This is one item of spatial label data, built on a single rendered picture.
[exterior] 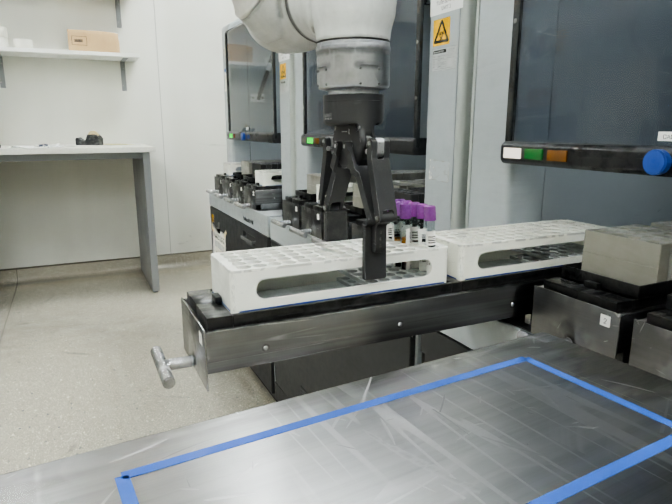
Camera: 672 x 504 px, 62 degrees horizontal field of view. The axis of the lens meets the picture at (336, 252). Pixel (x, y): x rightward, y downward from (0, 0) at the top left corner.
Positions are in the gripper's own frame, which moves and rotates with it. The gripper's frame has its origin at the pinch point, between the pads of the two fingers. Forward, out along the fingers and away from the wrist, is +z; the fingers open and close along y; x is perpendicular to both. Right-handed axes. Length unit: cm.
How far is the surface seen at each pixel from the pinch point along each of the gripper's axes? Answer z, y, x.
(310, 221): 8, -71, 24
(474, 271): 3.3, 5.1, 15.9
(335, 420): 3.8, 31.3, -17.8
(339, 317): 5.9, 6.7, -5.5
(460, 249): 0.0, 4.7, 13.7
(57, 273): 80, -350, -46
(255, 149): -7, -179, 44
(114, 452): 3.6, 28.7, -32.1
